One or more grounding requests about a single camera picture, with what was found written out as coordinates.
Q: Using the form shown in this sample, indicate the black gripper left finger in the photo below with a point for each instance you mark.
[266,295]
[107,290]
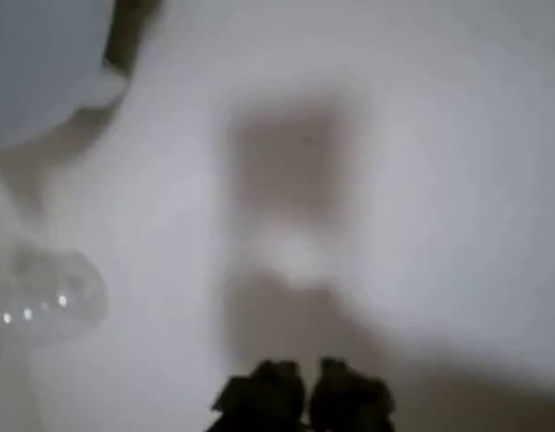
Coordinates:
[263,400]

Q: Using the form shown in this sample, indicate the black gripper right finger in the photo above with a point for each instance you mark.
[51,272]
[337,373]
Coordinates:
[349,405]

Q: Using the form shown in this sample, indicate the clear plastic water bottle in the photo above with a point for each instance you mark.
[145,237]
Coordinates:
[56,292]

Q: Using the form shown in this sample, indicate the white rice cooker body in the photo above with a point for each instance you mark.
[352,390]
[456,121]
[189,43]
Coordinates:
[34,67]

